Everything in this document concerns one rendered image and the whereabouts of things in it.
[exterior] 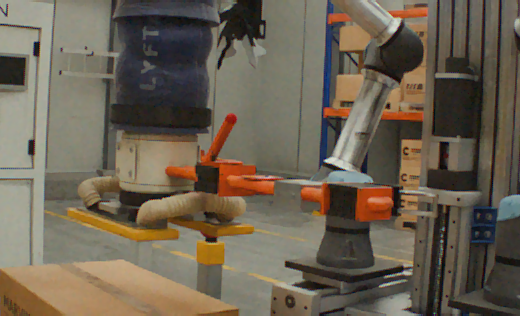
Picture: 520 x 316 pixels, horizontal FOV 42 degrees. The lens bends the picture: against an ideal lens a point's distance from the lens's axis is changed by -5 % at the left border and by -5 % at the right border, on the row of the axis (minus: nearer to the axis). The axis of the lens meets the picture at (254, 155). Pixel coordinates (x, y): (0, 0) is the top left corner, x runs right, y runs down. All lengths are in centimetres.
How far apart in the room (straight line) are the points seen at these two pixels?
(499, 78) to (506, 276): 49
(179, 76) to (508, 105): 77
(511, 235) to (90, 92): 1026
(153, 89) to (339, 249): 63
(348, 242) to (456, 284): 29
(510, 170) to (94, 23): 1014
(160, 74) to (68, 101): 980
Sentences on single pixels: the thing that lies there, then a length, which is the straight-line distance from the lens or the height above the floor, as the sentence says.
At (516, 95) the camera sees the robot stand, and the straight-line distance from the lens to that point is 176.
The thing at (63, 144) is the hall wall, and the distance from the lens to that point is 1125.
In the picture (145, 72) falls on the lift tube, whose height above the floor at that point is 148.
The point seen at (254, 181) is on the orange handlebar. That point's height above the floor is 129.
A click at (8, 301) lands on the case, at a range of 198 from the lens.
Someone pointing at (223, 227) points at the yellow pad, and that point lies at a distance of 149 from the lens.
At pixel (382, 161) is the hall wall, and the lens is 1163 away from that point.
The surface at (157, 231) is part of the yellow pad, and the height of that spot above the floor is 117.
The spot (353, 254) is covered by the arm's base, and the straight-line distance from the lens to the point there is 178.
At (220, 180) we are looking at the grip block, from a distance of 132.
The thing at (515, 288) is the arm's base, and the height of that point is 108.
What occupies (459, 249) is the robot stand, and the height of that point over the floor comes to 112.
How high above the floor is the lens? 140
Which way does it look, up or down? 3 degrees down
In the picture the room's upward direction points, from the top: 3 degrees clockwise
